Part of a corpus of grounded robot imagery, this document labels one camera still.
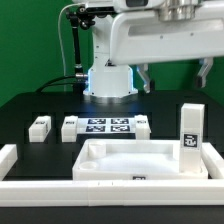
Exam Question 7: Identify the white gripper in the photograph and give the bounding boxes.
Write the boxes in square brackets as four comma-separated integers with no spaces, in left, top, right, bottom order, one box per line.
[110,7,224,93]

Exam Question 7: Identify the white desk tabletop tray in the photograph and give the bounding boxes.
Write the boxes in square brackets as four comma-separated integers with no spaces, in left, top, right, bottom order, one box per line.
[72,139,208,181]

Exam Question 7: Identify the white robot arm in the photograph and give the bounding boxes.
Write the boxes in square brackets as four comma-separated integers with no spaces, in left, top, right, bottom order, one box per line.
[74,0,224,102]

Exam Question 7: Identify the fiducial marker sheet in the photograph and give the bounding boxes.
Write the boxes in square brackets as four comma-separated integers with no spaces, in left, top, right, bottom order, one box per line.
[77,117,135,134]

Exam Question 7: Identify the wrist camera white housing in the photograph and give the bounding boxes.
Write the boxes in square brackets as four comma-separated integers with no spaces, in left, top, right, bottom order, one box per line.
[113,0,165,12]

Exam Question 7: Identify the overhead camera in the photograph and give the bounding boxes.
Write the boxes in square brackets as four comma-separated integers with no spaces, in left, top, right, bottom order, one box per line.
[79,0,115,15]

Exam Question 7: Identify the white cable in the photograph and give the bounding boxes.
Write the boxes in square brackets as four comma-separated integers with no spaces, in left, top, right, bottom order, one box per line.
[57,3,84,92]

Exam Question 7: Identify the black cable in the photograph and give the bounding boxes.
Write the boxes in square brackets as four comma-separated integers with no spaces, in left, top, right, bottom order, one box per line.
[35,75,88,93]

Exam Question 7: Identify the white U-shaped fence frame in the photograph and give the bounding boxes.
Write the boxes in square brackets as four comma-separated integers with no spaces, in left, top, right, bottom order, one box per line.
[0,143,224,207]

